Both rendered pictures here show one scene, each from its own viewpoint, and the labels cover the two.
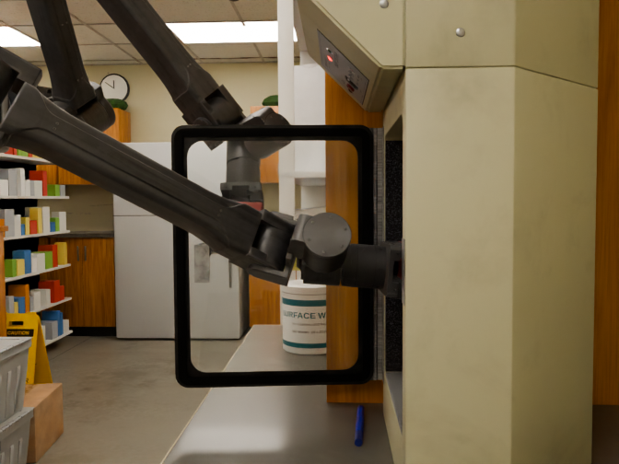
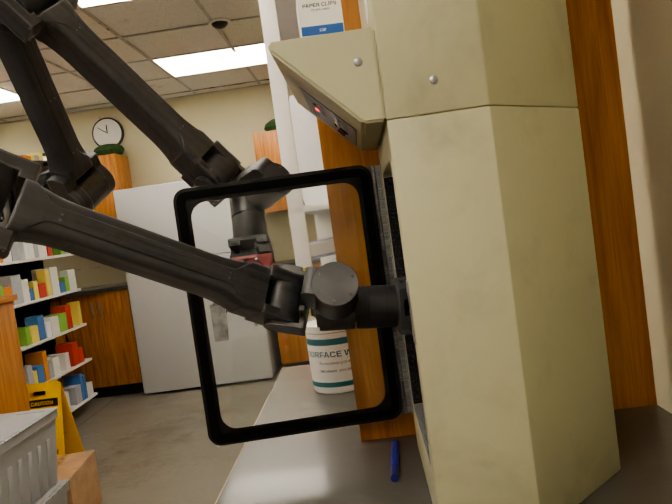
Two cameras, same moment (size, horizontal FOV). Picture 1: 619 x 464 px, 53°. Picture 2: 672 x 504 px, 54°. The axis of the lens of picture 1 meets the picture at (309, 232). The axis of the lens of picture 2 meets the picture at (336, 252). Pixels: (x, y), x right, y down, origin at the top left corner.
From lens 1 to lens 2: 0.08 m
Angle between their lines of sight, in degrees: 0
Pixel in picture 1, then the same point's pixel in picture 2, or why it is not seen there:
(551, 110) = (532, 138)
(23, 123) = (30, 219)
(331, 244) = (340, 292)
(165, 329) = (194, 377)
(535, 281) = (538, 304)
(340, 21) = (318, 84)
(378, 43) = (357, 100)
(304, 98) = (304, 128)
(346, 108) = (342, 148)
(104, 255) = (120, 309)
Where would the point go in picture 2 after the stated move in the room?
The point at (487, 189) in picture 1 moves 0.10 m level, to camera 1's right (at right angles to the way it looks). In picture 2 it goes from (479, 224) to (571, 211)
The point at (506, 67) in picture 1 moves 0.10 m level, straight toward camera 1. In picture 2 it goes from (481, 107) to (472, 94)
